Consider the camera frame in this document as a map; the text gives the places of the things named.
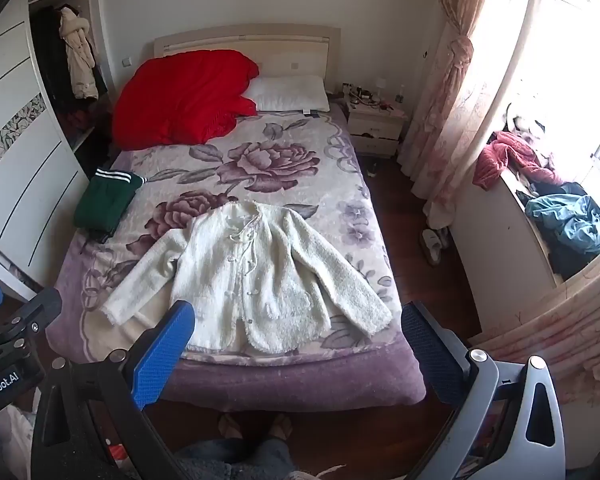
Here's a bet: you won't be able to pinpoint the beige hanging coat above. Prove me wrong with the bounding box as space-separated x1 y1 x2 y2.
58 5 100 101

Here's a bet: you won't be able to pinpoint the person's left foot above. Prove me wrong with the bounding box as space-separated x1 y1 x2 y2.
218 412 245 442

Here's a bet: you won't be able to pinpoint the person's blue jeans legs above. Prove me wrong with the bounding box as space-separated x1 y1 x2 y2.
174 435 293 480

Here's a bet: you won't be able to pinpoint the dark hanging clothes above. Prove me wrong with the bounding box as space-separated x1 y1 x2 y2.
29 7 74 127

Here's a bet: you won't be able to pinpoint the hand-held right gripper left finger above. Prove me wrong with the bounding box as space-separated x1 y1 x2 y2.
30 300 197 480

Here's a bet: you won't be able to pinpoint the beige wooden bed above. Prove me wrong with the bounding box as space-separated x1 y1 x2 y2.
152 23 342 92

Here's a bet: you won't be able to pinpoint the white wardrobe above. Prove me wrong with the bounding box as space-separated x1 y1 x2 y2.
0 0 119 306

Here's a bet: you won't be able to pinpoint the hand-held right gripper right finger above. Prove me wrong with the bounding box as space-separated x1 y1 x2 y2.
401 301 567 480

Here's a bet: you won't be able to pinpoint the pink floral curtain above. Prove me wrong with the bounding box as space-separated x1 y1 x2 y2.
467 277 600 407
396 0 547 232

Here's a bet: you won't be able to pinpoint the beige nightstand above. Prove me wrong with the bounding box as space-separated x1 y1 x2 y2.
342 100 410 157

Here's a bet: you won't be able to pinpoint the red quilt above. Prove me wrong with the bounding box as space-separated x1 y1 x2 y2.
111 50 260 151

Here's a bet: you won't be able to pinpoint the green white-striped pants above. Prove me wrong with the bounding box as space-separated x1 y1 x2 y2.
73 167 148 245

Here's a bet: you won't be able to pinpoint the person's foot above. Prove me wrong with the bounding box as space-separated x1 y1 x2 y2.
267 412 295 442
218 412 245 442

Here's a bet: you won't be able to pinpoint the purple floral blanket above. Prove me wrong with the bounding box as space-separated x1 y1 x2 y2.
45 107 428 407

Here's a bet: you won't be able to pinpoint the pink red garment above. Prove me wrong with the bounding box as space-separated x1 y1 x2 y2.
472 130 564 191

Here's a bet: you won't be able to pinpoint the teal jacket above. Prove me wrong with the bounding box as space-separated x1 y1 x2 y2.
524 192 600 262

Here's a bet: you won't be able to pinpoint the white plastic bag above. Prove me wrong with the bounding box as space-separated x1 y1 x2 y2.
0 402 35 480

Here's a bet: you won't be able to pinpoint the white fuzzy cardigan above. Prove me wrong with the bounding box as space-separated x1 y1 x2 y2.
100 200 394 354

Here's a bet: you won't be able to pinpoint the white pillow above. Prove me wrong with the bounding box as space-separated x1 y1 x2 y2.
245 75 331 114

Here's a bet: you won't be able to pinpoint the small nightstand clutter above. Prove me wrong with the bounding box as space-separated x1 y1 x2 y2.
342 78 407 111

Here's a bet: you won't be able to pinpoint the dark red clothes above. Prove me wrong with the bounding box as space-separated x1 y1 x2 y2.
62 104 112 137

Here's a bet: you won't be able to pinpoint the person's right foot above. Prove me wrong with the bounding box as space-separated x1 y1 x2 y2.
267 412 295 442

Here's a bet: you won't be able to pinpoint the black garment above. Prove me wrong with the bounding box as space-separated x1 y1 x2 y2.
547 240 600 280

